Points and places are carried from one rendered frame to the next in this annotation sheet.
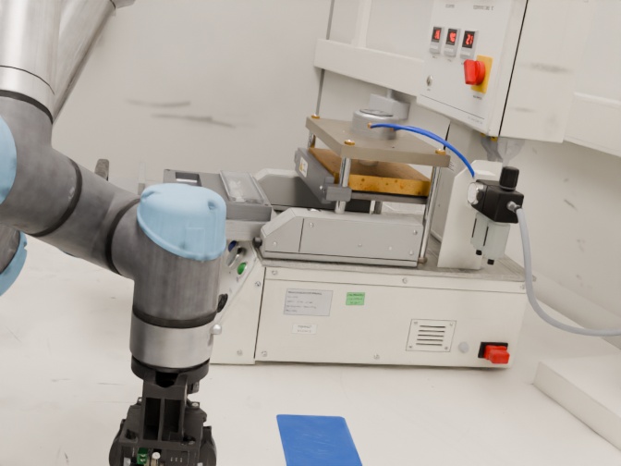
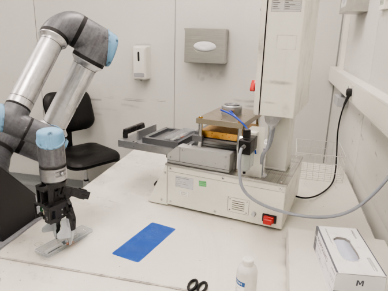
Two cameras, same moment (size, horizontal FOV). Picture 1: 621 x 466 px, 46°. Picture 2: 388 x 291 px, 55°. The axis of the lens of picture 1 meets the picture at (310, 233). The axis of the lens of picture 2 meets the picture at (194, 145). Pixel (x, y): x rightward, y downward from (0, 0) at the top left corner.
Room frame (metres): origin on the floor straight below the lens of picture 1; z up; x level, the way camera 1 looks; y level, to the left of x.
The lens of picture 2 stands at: (0.05, -0.84, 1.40)
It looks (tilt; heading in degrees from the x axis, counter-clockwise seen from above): 17 degrees down; 38
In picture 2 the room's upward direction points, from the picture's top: 2 degrees clockwise
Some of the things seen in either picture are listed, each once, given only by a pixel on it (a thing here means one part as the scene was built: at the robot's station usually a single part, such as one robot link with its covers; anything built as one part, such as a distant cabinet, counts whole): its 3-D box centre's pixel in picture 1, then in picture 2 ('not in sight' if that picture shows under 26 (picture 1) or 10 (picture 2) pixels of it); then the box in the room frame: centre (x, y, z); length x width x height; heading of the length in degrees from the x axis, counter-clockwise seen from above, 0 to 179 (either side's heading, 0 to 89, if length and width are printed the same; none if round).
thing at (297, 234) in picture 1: (336, 237); (197, 156); (1.10, -0.04, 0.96); 0.26 x 0.05 x 0.07; 104
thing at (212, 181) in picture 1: (213, 193); (171, 137); (1.19, 0.17, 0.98); 0.20 x 0.17 x 0.03; 14
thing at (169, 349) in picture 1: (176, 334); (53, 174); (0.61, 0.11, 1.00); 0.08 x 0.08 x 0.05
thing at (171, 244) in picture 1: (176, 251); (51, 147); (0.61, 0.11, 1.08); 0.09 x 0.08 x 0.11; 58
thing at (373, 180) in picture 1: (369, 160); (230, 125); (1.25, -0.08, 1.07); 0.22 x 0.17 x 0.10; 14
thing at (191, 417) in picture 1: (164, 416); (53, 200); (0.60, 0.11, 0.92); 0.09 x 0.08 x 0.12; 6
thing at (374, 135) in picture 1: (391, 153); (237, 122); (1.24, -0.12, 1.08); 0.31 x 0.24 x 0.13; 14
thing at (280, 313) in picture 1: (347, 286); (224, 181); (1.24, -0.08, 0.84); 0.53 x 0.37 x 0.17; 104
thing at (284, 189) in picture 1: (306, 191); (224, 139); (1.37, 0.02, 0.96); 0.25 x 0.05 x 0.07; 104
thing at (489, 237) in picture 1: (489, 211); (245, 149); (1.07, -0.26, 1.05); 0.15 x 0.05 x 0.15; 14
